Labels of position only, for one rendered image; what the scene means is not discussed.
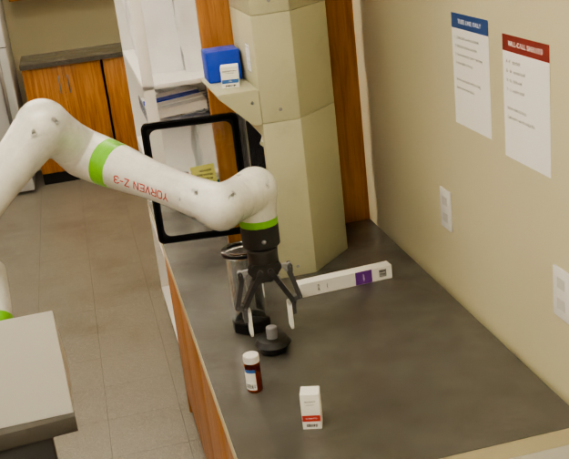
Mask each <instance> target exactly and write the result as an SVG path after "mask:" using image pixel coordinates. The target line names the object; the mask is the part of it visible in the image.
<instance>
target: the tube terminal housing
mask: <svg viewBox="0 0 569 459"><path fill-rule="evenodd" d="M229 11H230V18H231V25H232V33H233V40H234V46H235V47H236V48H238V49H239V56H240V63H241V71H242V77H243V78H244V79H246V80H247V81H248V82H249V83H250V84H251V85H253V86H254V87H255V88H256V89H257V90H258V91H259V102H260V109H261V117H262V124H261V125H258V126H253V125H252V124H251V125H252V126H253V127H254V128H255V129H256V130H257V131H258V132H259V133H260V134H261V136H262V140H263V147H264V154H265V162H266V170H268V171H269V172H270V173H271V174H272V175H273V176H274V178H275V179H276V181H277V184H278V196H277V215H278V223H279V239H280V244H279V245H278V254H279V262H280V263H283V262H286V261H287V260H289V261H290V262H291V264H292V268H293V274H294V276H298V275H303V274H308V273H312V272H317V271H318V270H320V269H321V268H322V267H324V266H325V265H326V264H328V263H329V262H330V261H332V260H333V259H335V258H336V257H337V256H339V255H340V254H341V253H342V252H343V251H345V250H346V249H347V248H348V244H347V235H346V225H345V215H344V205H343V195H342V185H341V174H340V155H339V145H338V136H337V126H336V116H335V106H334V96H333V86H332V76H331V66H330V47H329V38H328V27H327V17H326V7H325V0H321V1H319V2H316V3H313V4H309V5H305V6H302V7H298V8H295V9H292V10H289V11H283V12H277V13H270V14H264V15H247V14H245V13H243V12H241V11H239V10H238V9H236V8H234V7H232V6H230V7H229ZM244 42H245V43H246V44H248V45H249V55H250V63H251V70H252V73H251V72H249V71H248V65H247V58H246V50H245V43H244Z"/></svg>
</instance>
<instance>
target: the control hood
mask: <svg viewBox="0 0 569 459"><path fill-rule="evenodd" d="M201 81H202V82H203V83H204V84H205V85H206V87H207V88H208V89H209V90H210V91H211V92H212V93H213V94H214V95H215V96H216V97H217V98H218V100H220V101H221V102H222V103H224V104H225V105H226V106H228V107H229V108H231V109H232V110H233V111H235V112H236V113H237V114H239V115H240V116H241V117H243V118H244V119H246V120H247V121H248V122H249V123H250V124H252V125H253V126H258V125H261V124H262V117H261V109H260V102H259V91H258V90H257V89H256V88H255V87H254V86H253V85H251V84H250V83H249V82H248V81H247V80H246V79H244V78H242V79H240V87H232V88H224V89H222V84H221V82H218V83H213V84H210V83H209V82H208V81H207V80H206V79H205V78H204V77H202V78H201Z"/></svg>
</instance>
